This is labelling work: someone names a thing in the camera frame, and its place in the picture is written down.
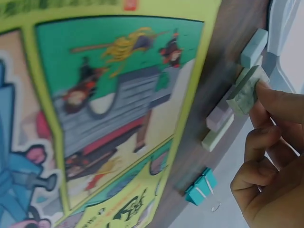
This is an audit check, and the teal binder clip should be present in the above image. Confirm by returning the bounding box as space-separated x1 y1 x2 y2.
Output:
184 180 222 212
193 167 218 191

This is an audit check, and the cream white block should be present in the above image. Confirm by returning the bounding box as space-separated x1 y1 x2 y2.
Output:
235 55 264 86

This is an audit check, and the pale pink block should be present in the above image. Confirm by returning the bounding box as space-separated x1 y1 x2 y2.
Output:
205 104 235 133

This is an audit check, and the comic printed mat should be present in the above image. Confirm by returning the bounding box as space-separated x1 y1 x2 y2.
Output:
0 0 223 228

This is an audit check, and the light blue block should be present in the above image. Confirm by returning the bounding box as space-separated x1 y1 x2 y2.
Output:
239 28 269 68

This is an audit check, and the pale green block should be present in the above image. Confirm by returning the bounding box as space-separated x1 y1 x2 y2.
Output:
201 114 236 152

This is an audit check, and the person's right hand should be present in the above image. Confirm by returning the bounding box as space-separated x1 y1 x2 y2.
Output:
230 80 304 228

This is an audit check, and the marbled green block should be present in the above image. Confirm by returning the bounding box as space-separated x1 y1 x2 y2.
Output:
225 65 270 118

